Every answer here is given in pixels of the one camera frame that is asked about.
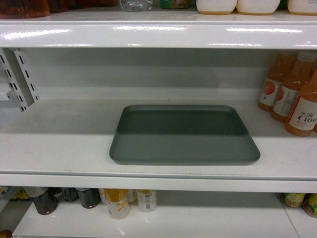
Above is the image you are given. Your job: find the yellow white drink bottle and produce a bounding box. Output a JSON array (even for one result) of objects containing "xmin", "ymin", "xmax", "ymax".
[{"xmin": 105, "ymin": 188, "xmax": 129, "ymax": 220}]

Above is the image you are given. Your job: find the clear water bottle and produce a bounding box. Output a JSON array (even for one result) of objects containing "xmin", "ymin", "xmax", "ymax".
[{"xmin": 119, "ymin": 0, "xmax": 153, "ymax": 12}]

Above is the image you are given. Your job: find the dark drink bottle left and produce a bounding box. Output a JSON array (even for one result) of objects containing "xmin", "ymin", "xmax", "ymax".
[{"xmin": 23, "ymin": 186, "xmax": 58, "ymax": 215}]

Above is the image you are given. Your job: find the white jug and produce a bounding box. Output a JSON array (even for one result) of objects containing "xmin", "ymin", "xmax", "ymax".
[
  {"xmin": 196, "ymin": 0, "xmax": 238, "ymax": 15},
  {"xmin": 287, "ymin": 0, "xmax": 317, "ymax": 16},
  {"xmin": 236, "ymin": 0, "xmax": 280, "ymax": 15}
]

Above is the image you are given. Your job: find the dark drink bottle right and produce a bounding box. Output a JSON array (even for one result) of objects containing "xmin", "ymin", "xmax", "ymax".
[{"xmin": 76, "ymin": 187, "xmax": 100, "ymax": 209}]

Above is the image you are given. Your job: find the orange juice bottle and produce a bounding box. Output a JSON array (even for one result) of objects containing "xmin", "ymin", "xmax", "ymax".
[
  {"xmin": 271, "ymin": 51, "xmax": 317, "ymax": 123},
  {"xmin": 285, "ymin": 70, "xmax": 317, "ymax": 137},
  {"xmin": 258, "ymin": 50, "xmax": 297, "ymax": 112}
]

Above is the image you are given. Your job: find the orange juice bottle back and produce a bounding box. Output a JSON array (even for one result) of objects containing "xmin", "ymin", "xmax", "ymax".
[{"xmin": 258, "ymin": 50, "xmax": 297, "ymax": 112}]

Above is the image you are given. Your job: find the orange juice bottle front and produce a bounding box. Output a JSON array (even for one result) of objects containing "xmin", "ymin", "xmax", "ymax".
[{"xmin": 285, "ymin": 70, "xmax": 317, "ymax": 137}]

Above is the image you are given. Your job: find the dark red snack package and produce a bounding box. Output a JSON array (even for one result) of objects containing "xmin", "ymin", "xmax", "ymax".
[{"xmin": 0, "ymin": 0, "xmax": 70, "ymax": 19}]

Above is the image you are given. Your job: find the grey rectangular serving tray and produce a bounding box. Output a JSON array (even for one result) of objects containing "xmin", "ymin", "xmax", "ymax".
[{"xmin": 109, "ymin": 105, "xmax": 261, "ymax": 166}]

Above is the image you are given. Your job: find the white jug middle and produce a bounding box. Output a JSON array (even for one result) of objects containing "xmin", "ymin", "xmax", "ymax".
[{"xmin": 236, "ymin": 0, "xmax": 280, "ymax": 15}]

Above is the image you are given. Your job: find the white slotted shelf upright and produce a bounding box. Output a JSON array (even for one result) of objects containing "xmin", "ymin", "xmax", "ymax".
[{"xmin": 0, "ymin": 48, "xmax": 40, "ymax": 111}]

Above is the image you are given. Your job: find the white label drink bottle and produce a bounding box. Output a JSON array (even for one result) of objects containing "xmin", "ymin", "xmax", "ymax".
[{"xmin": 136, "ymin": 189, "xmax": 157, "ymax": 212}]

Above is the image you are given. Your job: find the dark drink bottle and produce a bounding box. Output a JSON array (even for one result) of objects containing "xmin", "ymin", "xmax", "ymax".
[
  {"xmin": 23, "ymin": 186, "xmax": 58, "ymax": 215},
  {"xmin": 76, "ymin": 187, "xmax": 100, "ymax": 209}
]

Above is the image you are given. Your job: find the orange juice bottle middle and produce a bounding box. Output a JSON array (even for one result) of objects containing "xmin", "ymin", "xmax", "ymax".
[{"xmin": 271, "ymin": 51, "xmax": 317, "ymax": 123}]

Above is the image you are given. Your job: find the yellow green tea bottle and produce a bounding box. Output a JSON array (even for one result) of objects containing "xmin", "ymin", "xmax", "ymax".
[{"xmin": 279, "ymin": 193, "xmax": 306, "ymax": 208}]

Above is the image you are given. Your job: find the white jug left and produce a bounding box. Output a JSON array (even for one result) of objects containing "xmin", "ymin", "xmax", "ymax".
[{"xmin": 196, "ymin": 0, "xmax": 238, "ymax": 15}]

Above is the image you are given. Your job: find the white jug right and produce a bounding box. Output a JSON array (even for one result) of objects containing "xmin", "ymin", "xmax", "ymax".
[{"xmin": 287, "ymin": 0, "xmax": 317, "ymax": 16}]

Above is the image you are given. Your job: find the white metal store shelf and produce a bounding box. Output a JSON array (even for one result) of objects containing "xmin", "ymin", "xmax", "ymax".
[{"xmin": 0, "ymin": 7, "xmax": 317, "ymax": 238}]

